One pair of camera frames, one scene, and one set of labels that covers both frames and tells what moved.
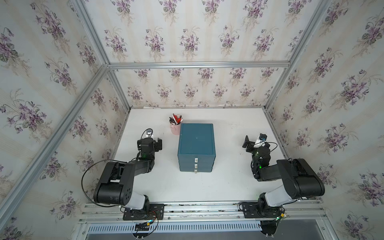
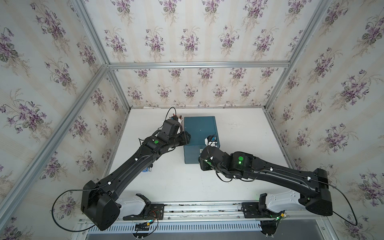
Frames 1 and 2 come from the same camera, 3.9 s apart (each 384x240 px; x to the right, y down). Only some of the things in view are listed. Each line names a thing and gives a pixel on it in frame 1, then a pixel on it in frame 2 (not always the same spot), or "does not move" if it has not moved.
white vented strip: (119, 228) does not move
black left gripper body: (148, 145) → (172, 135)
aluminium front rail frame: (305, 211) does not move
